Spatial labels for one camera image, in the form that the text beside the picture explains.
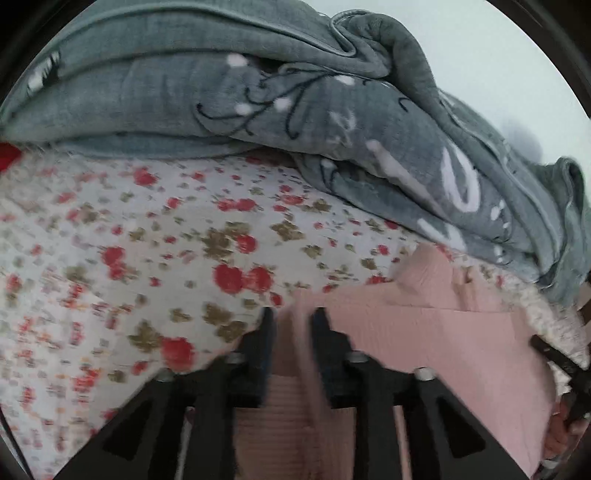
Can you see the red pillow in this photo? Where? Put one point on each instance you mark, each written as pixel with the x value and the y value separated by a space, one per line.
pixel 6 157

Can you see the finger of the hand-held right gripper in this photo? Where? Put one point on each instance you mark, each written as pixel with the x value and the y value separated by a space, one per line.
pixel 556 355

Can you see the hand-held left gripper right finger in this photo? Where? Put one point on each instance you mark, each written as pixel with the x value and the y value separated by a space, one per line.
pixel 325 350

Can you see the grey floral quilt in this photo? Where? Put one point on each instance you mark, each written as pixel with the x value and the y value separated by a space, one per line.
pixel 258 78

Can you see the floral bed sheet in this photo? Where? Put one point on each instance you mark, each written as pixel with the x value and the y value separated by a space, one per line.
pixel 138 258

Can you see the pink knit sweater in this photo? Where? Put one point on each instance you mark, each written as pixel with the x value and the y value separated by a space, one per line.
pixel 438 341

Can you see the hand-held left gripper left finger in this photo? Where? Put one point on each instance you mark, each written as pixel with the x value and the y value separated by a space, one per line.
pixel 263 350

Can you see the person's right hand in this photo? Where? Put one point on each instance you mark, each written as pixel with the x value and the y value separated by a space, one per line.
pixel 561 424

